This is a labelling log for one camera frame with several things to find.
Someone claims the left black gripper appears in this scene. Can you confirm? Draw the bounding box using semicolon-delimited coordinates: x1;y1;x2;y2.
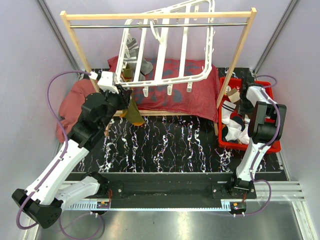
99;84;133;129

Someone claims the olive green ribbed sock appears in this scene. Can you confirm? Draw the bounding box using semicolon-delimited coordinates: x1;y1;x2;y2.
120;64;145;126

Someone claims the white plastic clip hanger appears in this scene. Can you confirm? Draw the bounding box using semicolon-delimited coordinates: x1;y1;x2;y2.
115;0;215;97

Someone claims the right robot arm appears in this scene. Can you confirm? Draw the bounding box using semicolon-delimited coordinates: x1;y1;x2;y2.
224;82;287;199

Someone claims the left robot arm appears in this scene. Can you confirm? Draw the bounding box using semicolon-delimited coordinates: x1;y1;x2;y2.
11;85;132;229

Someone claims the red plastic bin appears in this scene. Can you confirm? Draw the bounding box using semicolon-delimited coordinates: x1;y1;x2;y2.
217;77;281;154

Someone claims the navy dark sock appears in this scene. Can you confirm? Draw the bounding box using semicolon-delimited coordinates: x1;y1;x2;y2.
225;115;251;137

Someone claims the grey striped sock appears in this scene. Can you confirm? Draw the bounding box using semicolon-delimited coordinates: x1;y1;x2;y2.
124;38;153;82

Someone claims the pink crumpled cloth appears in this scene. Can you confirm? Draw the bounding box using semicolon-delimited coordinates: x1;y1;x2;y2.
58;79;96;134

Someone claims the red patterned pillow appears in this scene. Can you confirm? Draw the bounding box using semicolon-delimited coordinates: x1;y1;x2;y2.
100;55;224;123

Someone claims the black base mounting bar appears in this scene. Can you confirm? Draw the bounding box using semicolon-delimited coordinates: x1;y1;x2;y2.
69;172;256;208

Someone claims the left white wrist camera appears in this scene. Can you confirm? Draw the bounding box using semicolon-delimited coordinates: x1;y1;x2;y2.
97;71;119;94

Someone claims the metal rack rail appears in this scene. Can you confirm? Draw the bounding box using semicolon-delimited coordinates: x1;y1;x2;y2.
70;22;247;29

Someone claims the wooden clothes rack frame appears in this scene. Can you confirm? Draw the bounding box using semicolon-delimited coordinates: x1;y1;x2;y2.
59;6;258;138

